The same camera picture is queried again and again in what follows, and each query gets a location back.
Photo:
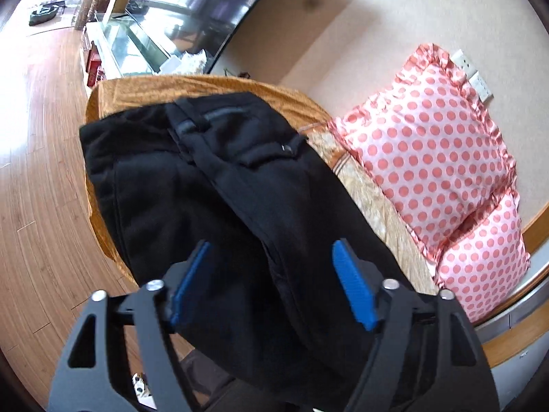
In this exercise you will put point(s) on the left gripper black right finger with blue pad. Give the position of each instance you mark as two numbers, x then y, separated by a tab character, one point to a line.
425	355

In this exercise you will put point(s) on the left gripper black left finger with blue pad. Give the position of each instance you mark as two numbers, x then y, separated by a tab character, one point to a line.
93	372

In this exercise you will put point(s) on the black pants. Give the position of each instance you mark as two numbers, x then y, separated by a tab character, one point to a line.
231	171

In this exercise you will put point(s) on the person's dark trouser legs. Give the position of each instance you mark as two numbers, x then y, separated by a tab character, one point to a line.
288	380

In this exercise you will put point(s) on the large pink polka-dot pillow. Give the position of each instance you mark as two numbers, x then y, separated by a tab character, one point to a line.
428	142

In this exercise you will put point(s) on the glass tv cabinet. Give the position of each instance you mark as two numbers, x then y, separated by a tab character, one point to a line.
121	48

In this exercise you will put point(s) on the curved black television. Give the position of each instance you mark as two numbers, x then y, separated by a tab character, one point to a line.
192	26

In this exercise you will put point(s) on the wooden door frame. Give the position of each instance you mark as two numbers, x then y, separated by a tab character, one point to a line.
523	317

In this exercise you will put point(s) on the white wall socket plate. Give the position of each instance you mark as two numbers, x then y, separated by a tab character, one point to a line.
472	75

